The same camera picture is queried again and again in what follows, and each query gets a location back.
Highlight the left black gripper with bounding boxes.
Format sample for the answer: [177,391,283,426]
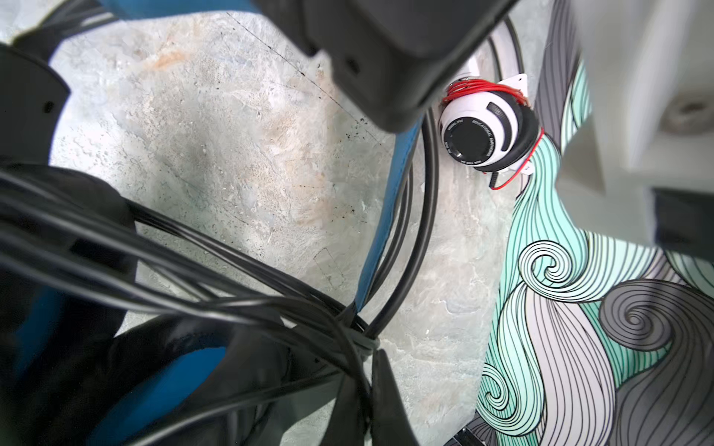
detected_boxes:
[255,0,514,133]

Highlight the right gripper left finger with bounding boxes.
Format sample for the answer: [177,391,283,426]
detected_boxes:
[320,375,370,446]

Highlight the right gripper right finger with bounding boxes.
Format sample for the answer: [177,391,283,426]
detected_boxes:
[370,349,418,446]

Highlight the red headphone cable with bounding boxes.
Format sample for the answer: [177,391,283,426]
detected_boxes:
[440,77,545,191]

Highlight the white headphones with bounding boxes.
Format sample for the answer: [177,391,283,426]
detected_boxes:
[439,18,544,191]

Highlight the black blue headphones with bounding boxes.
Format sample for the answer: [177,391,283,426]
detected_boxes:
[1,1,438,445]

